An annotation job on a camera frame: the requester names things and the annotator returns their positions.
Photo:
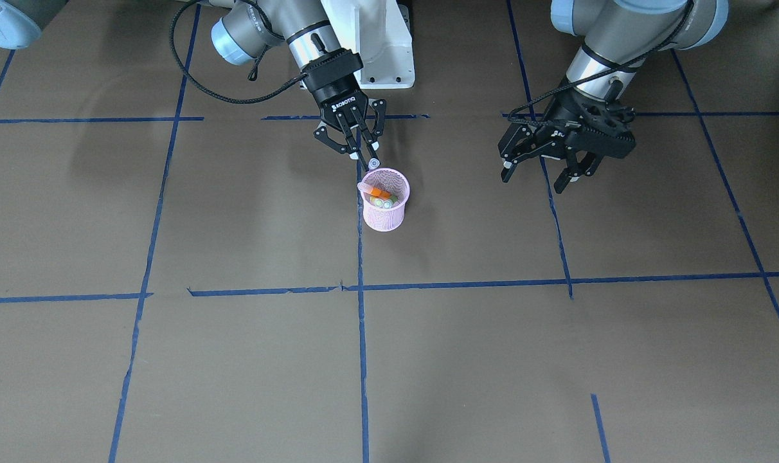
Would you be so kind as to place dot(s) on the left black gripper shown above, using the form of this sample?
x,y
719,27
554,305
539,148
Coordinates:
x,y
552,135

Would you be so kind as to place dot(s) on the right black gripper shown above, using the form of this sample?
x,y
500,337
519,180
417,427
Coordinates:
x,y
335,88

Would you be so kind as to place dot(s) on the orange highlighter pen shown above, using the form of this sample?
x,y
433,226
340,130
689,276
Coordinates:
x,y
374,191

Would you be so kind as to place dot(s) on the green highlighter pen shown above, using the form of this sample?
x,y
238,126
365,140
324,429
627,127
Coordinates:
x,y
391,201

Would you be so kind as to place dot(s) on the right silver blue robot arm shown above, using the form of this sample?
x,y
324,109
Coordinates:
x,y
251,28

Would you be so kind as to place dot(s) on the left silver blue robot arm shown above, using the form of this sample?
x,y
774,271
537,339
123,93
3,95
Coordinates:
x,y
618,37

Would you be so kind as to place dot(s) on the pink mesh pen holder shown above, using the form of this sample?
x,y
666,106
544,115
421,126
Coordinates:
x,y
385,220

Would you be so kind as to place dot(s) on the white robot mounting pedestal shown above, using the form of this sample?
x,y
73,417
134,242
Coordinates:
x,y
377,31

